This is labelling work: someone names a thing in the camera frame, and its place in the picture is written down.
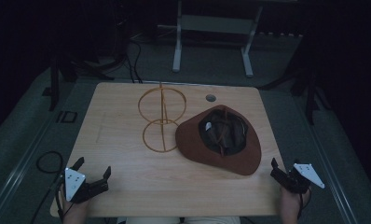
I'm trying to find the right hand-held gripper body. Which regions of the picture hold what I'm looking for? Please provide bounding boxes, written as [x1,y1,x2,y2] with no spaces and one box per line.
[280,162,325,195]

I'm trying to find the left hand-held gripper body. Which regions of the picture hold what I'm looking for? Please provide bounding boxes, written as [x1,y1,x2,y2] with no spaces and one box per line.
[63,167,98,205]

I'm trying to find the golden wire hat stand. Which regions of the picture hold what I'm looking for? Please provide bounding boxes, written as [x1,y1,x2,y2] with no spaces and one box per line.
[137,81,187,154]

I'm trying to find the brown felt hat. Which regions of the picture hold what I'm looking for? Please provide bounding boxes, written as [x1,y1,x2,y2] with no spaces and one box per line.
[174,104,263,176]

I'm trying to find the person's right hand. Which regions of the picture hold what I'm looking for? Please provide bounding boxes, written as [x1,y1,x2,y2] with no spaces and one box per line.
[279,186,312,224]

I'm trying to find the person's left hand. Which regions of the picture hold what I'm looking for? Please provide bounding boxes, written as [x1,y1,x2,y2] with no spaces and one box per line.
[60,185,92,224]

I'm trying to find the black metal stand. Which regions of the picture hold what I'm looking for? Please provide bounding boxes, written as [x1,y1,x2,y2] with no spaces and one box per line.
[257,62,332,126]
[42,55,115,112]

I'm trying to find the right hand-held gripper cable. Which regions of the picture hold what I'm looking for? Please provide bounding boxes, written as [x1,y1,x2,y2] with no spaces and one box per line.
[296,188,312,220]

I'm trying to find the hand-held gripper cable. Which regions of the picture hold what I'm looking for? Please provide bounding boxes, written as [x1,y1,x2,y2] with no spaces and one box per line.
[296,188,312,220]
[29,174,66,224]

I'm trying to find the left hand-held gripper cable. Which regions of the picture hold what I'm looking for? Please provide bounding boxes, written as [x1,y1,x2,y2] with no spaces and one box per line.
[29,174,66,224]

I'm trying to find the black cable loop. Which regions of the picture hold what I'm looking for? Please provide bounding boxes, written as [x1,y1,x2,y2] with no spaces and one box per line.
[35,150,64,175]

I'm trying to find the black rectangular floor frame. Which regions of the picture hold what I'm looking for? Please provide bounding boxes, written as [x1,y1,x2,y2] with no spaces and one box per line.
[56,110,79,124]

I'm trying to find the black floor cables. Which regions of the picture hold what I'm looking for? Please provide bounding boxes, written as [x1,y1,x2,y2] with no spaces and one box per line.
[124,31,144,84]

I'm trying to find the white metal desk frame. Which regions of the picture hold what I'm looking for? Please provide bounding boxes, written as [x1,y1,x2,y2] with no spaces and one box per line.
[157,0,299,78]

